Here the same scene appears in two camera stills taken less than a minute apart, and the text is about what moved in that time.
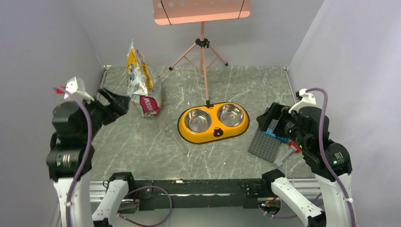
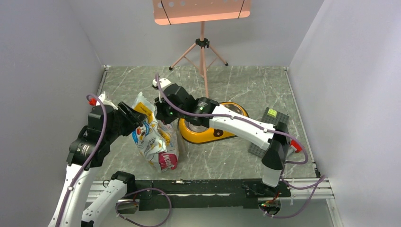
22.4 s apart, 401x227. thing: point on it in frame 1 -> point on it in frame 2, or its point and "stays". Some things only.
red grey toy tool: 294,148 stays
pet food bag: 144,86 -> 157,142
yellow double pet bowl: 204,124 stays
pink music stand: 170,12 stays
